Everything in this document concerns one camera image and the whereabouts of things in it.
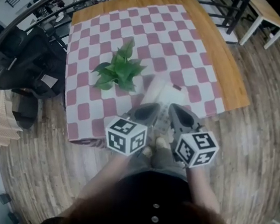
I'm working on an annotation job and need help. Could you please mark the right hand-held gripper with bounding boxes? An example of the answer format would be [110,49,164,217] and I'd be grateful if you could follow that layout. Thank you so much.
[161,103,224,172]

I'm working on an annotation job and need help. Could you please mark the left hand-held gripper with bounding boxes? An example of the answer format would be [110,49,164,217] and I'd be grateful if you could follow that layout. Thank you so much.
[102,97,162,160]

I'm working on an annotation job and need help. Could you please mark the person's right forearm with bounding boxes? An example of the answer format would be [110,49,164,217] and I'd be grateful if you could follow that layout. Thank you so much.
[181,165,226,215]

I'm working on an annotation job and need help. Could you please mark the person's left forearm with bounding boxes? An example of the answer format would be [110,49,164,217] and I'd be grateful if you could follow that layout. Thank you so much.
[75,149,131,209]

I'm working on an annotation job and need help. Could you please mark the person's right shoe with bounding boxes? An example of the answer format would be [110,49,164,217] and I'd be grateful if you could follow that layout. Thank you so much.
[154,136,172,151]

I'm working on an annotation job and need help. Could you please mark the person's shoe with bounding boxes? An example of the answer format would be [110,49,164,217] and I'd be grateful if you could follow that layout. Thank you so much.
[141,146,154,159]
[154,136,172,151]

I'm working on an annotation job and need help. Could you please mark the person's left shoe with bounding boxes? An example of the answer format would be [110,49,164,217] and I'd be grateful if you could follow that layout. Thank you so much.
[141,146,154,159]

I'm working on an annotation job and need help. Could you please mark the person's grey trousers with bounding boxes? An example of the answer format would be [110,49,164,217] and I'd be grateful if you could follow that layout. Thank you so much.
[122,142,193,183]

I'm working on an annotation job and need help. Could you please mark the green potted plant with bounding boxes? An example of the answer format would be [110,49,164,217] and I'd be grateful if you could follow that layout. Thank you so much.
[89,35,150,95]

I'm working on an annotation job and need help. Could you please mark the person's black buttoned top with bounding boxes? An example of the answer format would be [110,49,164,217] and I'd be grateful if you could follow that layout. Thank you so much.
[40,157,261,224]

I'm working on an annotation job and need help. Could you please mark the wooden table white legs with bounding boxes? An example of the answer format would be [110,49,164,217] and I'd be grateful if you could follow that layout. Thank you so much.
[239,0,280,52]
[56,0,263,165]

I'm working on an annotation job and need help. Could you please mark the pink white checkered tablecloth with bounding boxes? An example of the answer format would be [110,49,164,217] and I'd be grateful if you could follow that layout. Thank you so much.
[55,0,238,162]

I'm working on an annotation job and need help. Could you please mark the black railing wooden handrail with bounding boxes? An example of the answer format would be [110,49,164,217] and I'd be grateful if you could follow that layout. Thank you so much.
[0,0,253,97]

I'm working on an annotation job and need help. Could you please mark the dark round table base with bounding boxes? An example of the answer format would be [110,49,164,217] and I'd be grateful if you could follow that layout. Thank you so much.
[9,88,42,131]

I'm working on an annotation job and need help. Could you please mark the black office chair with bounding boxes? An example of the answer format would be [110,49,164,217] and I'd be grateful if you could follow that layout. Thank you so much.
[0,25,27,74]
[0,22,72,100]

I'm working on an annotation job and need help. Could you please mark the small black floor stand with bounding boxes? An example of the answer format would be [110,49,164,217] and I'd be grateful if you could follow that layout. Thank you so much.
[6,211,22,224]
[0,192,13,206]

